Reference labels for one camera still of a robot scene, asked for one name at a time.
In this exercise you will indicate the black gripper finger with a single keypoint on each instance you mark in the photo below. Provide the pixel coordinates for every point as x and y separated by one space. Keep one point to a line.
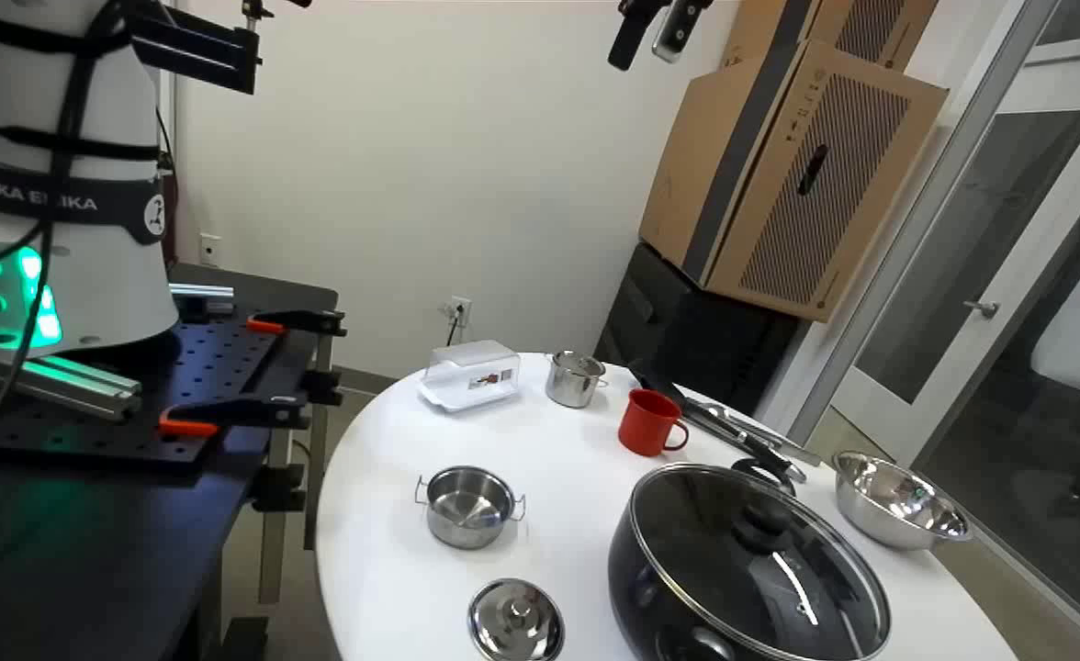
681 23
631 30

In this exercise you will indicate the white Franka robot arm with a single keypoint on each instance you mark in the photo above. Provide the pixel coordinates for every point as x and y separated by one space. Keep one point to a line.
85 268

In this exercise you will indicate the glass lid with black knob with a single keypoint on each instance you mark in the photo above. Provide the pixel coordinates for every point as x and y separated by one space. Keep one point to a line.
711 536

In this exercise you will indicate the large black cooking pot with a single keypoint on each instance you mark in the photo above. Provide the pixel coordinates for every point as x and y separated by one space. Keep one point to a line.
638 601

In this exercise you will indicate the plain cardboard box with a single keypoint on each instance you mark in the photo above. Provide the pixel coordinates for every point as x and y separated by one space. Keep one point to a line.
859 23

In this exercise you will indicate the large cardboard box black stripe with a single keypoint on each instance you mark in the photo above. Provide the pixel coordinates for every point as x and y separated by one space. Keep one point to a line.
810 206

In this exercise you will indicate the black drawer cabinet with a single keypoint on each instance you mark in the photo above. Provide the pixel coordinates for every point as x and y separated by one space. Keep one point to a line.
690 331

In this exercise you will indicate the silver metal cup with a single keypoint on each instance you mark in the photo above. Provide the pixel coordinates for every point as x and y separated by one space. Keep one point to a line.
575 383

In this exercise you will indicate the white plastic tray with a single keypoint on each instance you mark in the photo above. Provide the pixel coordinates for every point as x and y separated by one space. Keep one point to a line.
473 376

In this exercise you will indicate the black kitchen tongs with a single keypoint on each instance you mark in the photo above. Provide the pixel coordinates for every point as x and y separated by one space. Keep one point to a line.
718 415

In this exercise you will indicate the red mug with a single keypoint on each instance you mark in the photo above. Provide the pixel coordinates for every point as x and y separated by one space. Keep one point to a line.
648 426

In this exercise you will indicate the black clamp orange tip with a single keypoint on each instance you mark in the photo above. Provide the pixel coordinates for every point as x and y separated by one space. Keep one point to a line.
233 414
305 325

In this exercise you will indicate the silver metal bowl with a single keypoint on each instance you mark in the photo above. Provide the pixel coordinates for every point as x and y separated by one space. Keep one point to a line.
893 503

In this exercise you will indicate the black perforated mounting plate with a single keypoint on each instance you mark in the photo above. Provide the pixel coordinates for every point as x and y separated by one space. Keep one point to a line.
215 369

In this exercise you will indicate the black cart table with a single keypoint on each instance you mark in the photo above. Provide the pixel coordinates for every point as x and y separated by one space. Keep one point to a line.
76 551

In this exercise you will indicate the grey metal frame post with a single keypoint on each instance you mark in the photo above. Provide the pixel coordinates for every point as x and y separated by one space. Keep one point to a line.
920 206

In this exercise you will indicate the white wall outlet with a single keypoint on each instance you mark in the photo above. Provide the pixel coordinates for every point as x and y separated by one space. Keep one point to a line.
210 246
462 305

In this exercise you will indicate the black stereo camera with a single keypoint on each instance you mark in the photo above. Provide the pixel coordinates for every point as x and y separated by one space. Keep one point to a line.
205 45

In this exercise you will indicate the glass door white frame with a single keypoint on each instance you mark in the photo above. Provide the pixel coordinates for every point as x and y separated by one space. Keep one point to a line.
1030 369

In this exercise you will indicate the aluminium extrusion rail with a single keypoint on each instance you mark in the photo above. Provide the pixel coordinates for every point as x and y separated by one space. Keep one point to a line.
65 378

